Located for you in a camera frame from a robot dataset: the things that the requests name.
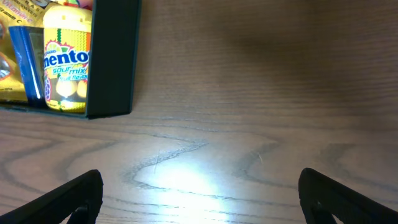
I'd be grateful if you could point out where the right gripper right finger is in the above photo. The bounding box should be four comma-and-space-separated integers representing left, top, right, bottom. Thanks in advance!
298, 168, 397, 224

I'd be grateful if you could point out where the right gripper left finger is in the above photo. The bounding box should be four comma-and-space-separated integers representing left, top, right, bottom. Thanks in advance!
1, 169, 103, 224

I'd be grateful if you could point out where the small blue cardboard box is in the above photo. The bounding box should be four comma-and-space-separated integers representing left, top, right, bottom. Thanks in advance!
9, 26, 46, 108

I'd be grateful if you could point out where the dark green box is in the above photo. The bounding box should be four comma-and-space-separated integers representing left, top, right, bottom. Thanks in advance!
1, 0, 142, 119

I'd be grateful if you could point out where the yellow Mentos gum bottle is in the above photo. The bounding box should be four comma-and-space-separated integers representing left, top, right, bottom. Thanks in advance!
43, 5, 92, 113

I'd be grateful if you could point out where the yellow Hacks candy bag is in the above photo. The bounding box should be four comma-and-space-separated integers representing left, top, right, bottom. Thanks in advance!
1, 0, 57, 103

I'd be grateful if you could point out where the green Haribo gummy bag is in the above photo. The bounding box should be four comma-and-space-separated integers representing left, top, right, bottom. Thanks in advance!
58, 0, 94, 11

